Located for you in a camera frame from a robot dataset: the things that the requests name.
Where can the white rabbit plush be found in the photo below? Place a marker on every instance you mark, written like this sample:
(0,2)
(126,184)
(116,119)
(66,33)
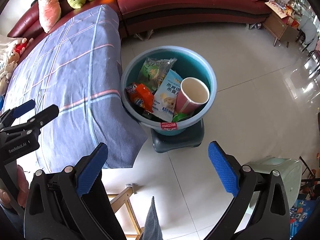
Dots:
(6,74)

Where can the wooden side table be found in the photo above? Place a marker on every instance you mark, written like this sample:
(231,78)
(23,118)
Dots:
(280,29)

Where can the plaid purple tablecloth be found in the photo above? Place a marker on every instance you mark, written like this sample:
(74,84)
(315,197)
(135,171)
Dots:
(78,68)

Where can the green pastry clear wrapper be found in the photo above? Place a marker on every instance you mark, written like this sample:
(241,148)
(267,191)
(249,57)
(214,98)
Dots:
(153,72)

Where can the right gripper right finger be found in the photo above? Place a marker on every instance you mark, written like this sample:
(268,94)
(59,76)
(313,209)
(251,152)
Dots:
(270,218)

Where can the blue toy box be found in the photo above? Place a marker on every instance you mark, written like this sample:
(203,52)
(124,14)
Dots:
(300,212)

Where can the teal trash bucket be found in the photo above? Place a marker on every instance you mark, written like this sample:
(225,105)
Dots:
(188,64)

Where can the orange snack packet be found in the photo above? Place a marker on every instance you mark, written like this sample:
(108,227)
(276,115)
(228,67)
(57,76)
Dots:
(140,95)

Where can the dark grey stool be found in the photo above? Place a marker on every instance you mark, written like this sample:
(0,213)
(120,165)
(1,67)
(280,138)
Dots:
(190,137)

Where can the pink paper cup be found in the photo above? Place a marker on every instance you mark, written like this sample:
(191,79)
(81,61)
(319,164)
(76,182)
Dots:
(192,95)

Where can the dark red leather sofa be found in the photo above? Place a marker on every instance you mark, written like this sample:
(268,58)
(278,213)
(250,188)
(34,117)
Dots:
(134,17)

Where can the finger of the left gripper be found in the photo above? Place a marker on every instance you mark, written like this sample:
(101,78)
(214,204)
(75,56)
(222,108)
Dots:
(23,108)
(42,118)

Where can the light blue snack bag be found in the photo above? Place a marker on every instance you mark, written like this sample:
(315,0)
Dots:
(165,97)

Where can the pink plush toy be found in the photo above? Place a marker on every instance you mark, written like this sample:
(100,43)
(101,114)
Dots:
(49,13)

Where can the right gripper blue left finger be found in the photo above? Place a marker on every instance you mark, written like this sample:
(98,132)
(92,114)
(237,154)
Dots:
(72,204)

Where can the small green white cup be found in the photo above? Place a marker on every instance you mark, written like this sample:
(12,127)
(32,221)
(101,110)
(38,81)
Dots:
(180,117)

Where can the pale green plastic stool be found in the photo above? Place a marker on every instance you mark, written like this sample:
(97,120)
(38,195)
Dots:
(290,171)

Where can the person's left hand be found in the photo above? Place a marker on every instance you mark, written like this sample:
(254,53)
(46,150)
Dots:
(20,193)

